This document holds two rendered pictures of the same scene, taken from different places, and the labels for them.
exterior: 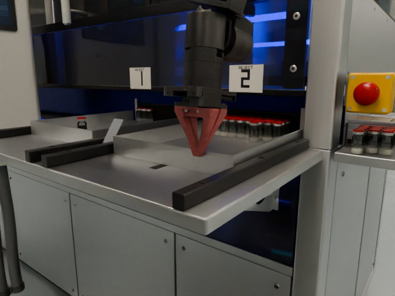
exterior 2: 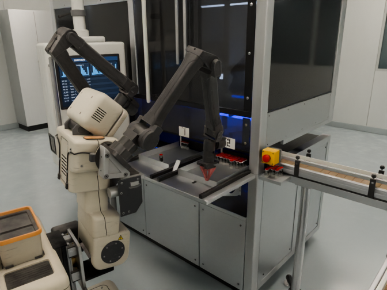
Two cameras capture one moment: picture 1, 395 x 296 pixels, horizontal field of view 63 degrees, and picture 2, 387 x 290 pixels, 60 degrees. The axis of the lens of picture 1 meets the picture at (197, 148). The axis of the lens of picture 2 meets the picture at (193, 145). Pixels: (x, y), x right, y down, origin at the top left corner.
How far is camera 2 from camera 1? 118 cm
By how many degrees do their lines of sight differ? 8
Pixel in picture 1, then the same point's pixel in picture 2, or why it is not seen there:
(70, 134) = (159, 163)
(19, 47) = not seen: hidden behind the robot
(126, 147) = (182, 173)
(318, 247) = (254, 210)
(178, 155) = (200, 179)
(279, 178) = (231, 188)
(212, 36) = (211, 148)
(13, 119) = not seen: hidden behind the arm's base
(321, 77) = (254, 148)
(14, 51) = not seen: hidden behind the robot
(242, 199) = (217, 195)
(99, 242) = (160, 205)
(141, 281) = (182, 224)
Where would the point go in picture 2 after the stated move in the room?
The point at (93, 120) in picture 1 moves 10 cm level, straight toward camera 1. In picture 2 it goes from (161, 149) to (163, 154)
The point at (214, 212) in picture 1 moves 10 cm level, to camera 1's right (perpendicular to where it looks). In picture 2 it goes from (209, 199) to (231, 200)
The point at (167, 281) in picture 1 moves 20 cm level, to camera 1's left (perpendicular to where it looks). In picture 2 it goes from (195, 224) to (165, 222)
